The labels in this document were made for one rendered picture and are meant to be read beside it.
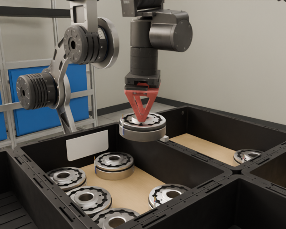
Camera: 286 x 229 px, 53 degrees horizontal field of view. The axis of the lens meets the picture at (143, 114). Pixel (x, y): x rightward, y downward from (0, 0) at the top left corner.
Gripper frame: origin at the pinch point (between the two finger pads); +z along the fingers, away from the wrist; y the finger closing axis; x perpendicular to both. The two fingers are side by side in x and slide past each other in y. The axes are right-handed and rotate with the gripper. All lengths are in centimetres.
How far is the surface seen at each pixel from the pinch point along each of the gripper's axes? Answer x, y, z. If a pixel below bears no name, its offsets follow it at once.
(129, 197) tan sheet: 2.1, -5.4, 18.0
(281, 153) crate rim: -30.7, 0.6, 7.4
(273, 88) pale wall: -122, 287, 57
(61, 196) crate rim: 10.7, -21.1, 7.7
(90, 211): 7.8, -15.6, 14.6
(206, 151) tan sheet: -17.3, 21.7, 18.4
